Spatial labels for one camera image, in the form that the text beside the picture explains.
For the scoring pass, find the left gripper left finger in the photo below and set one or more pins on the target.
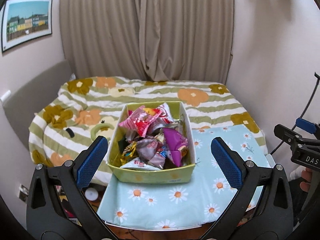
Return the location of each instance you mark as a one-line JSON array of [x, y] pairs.
[[46, 218]]

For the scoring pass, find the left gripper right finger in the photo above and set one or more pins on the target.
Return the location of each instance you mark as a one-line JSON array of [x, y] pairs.
[[273, 215]]

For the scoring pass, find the gold chocolate pillows bag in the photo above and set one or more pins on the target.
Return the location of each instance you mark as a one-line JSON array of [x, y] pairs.
[[129, 153]]

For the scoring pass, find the white red shrimp flakes bag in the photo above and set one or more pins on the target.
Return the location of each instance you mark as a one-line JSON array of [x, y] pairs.
[[164, 116]]

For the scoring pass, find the purple bread snack bag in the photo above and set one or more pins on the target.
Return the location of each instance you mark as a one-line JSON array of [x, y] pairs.
[[177, 146]]

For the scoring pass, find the person right hand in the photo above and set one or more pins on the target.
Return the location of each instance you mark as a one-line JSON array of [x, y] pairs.
[[307, 177]]

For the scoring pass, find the black floor lamp stand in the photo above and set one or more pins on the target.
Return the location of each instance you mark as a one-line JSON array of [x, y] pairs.
[[304, 110]]

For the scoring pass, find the blue daisy tablecloth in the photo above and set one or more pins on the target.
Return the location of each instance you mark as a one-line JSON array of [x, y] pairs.
[[184, 205]]

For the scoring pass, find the grey white snack bag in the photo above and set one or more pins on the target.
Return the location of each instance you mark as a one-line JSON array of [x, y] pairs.
[[138, 165]]

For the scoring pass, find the oreo style cookie bag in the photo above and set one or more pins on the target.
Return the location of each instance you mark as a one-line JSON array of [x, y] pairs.
[[152, 152]]

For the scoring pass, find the green cardboard box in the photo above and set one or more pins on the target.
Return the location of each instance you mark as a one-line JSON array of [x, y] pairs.
[[166, 176]]

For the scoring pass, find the pink snack packet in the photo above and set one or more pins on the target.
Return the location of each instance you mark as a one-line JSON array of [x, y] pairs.
[[141, 119]]

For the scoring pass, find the grey upholstered headboard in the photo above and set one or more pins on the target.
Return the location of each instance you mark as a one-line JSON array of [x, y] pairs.
[[21, 107]]

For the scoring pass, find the beige curtain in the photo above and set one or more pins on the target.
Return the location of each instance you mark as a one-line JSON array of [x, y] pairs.
[[156, 40]]

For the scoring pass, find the framed houses picture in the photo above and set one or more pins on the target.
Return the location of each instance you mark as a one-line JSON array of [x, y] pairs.
[[25, 20]]

